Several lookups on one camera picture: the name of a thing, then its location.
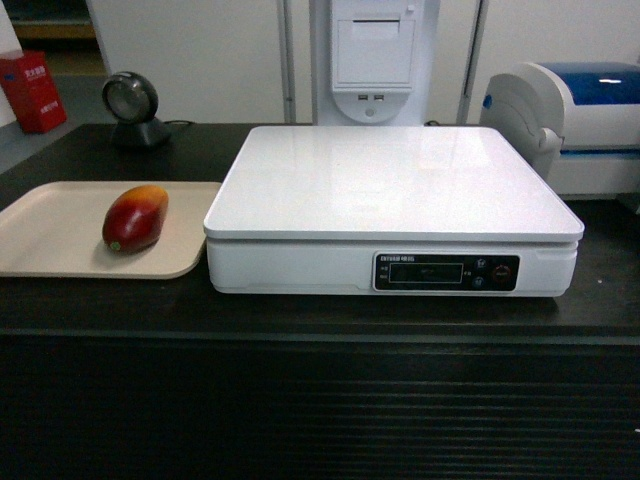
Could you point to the white digital scale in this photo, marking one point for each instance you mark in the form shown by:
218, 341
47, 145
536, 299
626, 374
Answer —
388, 211

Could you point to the dark red mango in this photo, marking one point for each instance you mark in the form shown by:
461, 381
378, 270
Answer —
135, 219

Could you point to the black checkout counter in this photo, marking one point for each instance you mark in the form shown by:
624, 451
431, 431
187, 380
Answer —
105, 379

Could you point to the white receipt printer stand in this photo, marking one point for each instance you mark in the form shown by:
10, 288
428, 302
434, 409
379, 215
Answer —
372, 61

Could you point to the black barcode scanner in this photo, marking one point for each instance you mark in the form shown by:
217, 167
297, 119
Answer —
133, 101

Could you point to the beige plastic tray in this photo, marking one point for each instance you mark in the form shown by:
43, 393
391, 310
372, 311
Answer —
55, 230

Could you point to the white blue label printer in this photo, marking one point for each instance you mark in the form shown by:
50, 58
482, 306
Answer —
576, 124

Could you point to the red fire extinguisher box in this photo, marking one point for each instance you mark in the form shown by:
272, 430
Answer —
31, 92

